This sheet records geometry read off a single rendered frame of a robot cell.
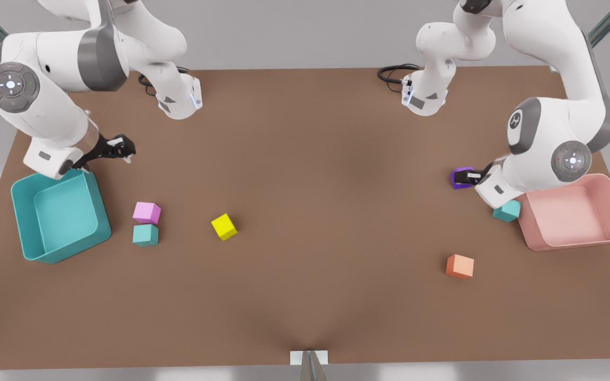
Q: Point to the teal cube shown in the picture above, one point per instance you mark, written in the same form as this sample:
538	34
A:
145	235
507	211

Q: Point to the purple cube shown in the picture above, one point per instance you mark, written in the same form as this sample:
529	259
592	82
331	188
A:
460	179

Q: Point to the pink cube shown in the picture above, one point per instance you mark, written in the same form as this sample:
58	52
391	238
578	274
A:
146	212

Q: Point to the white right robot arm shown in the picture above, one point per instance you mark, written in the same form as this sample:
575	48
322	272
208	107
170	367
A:
45	63

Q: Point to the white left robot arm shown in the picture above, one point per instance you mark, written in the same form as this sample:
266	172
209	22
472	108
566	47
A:
554	127

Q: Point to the yellow cube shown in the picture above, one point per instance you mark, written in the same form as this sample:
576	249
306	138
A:
224	227

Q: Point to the pink square tray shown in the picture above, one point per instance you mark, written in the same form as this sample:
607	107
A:
575	214

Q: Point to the orange cube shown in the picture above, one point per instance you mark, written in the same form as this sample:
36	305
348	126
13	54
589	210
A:
459	266

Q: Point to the teal square tray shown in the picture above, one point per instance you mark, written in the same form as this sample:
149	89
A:
60	217

